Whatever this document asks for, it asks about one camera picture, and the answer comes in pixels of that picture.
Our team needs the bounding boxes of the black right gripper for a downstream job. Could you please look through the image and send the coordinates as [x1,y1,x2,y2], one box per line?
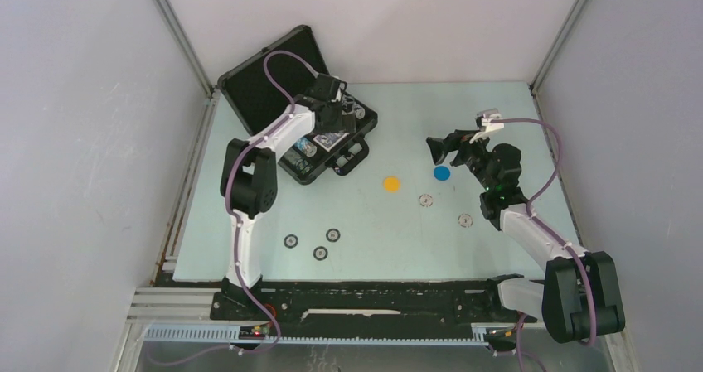
[427,128,496,191]

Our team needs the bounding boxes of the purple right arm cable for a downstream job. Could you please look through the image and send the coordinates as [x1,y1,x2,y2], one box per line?
[494,118,597,372]

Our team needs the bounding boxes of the blue playing card deck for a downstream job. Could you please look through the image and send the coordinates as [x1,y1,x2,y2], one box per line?
[313,133,349,152]

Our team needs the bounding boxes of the grey white poker chip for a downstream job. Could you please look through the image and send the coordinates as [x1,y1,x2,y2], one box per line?
[419,194,434,207]
[458,214,473,228]

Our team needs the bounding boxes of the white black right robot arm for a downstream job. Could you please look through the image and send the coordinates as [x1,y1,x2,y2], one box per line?
[426,130,626,343]

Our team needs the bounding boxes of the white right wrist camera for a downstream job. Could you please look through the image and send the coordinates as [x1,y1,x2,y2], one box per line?
[469,109,505,143]

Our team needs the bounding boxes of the blue poker chip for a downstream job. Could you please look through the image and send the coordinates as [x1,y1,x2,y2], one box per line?
[284,234,299,249]
[313,246,328,261]
[325,228,341,243]

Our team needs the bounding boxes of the light blue grey chip row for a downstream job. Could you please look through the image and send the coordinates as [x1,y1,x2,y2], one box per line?
[293,137,318,158]

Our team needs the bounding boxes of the green blue chip row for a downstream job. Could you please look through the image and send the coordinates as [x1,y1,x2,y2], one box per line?
[346,99,366,120]

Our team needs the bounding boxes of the blue round button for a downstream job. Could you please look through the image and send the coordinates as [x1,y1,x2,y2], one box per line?
[433,166,451,181]

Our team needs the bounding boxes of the yellow round button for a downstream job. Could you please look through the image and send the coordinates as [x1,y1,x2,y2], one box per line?
[382,176,401,193]

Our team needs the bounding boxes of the black poker set case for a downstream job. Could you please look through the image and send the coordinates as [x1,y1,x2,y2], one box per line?
[218,25,378,185]

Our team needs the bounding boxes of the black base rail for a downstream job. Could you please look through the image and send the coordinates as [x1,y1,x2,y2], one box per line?
[210,279,518,341]

